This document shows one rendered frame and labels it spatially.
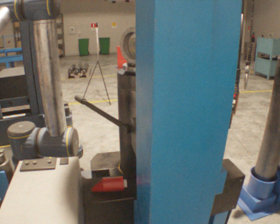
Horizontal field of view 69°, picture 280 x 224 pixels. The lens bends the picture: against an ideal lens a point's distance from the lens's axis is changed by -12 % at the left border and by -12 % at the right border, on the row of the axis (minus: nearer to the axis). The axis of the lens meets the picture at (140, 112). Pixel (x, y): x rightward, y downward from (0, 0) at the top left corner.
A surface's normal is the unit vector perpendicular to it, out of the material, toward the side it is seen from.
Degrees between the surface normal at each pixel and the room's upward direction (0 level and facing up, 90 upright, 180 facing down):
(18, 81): 90
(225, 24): 90
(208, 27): 90
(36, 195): 0
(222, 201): 90
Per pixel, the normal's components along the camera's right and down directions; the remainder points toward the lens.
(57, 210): 0.00, -0.93
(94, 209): 0.22, 0.36
